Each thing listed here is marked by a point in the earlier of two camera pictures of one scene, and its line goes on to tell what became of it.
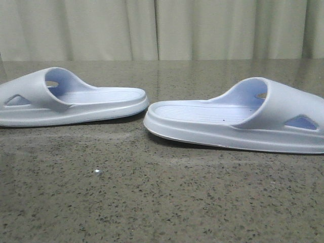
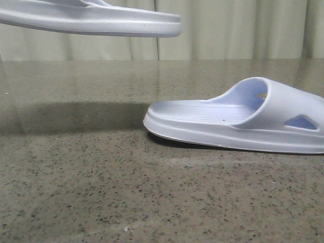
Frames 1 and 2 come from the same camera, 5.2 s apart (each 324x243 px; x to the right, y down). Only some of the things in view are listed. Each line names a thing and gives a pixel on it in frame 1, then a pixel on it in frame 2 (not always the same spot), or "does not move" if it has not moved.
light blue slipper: (259, 114) does not move
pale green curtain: (160, 30) does not move
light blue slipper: (50, 95) -> (93, 16)
